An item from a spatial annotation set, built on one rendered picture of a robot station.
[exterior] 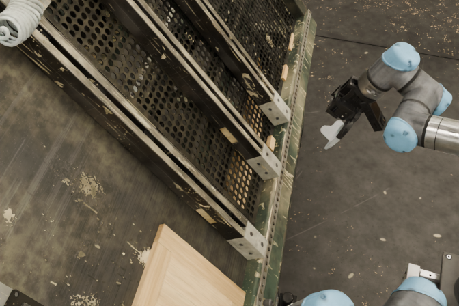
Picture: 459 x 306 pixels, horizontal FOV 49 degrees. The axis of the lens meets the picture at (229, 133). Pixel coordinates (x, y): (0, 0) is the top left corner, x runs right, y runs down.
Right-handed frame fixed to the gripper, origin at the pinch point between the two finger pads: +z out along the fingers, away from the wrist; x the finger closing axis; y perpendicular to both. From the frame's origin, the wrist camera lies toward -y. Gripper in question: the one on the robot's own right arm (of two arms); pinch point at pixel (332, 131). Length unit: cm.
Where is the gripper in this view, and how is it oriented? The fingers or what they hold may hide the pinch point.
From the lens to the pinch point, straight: 148.2
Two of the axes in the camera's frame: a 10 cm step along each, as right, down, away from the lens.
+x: -3.4, 7.1, -6.2
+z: -3.9, 4.9, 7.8
